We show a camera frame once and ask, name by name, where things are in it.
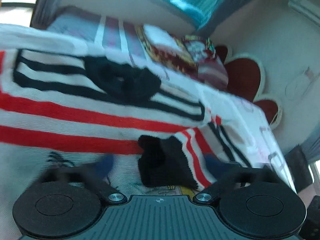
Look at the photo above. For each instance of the folded red yellow blanket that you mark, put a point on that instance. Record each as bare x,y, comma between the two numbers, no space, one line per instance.
181,62

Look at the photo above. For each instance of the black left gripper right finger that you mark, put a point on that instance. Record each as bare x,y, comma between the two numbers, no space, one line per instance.
246,202

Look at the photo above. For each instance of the folded white cloth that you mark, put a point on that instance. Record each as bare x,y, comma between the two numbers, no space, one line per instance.
161,39

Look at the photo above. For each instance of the red flower-shaped headboard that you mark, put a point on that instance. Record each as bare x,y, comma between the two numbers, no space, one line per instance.
247,80

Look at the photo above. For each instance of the teal cushion on sill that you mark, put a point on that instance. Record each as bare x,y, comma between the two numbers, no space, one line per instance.
193,12

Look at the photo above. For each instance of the white air conditioner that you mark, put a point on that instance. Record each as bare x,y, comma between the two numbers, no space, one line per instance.
306,9

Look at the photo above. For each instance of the striped maroon pillow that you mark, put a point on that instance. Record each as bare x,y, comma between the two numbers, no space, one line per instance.
209,68

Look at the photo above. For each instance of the striped white red black sweater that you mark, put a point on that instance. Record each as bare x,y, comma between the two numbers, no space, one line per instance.
133,129

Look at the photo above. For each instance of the grey curtain left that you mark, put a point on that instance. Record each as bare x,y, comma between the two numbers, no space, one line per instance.
44,13

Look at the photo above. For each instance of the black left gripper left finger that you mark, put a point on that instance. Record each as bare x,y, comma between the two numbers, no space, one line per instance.
64,201

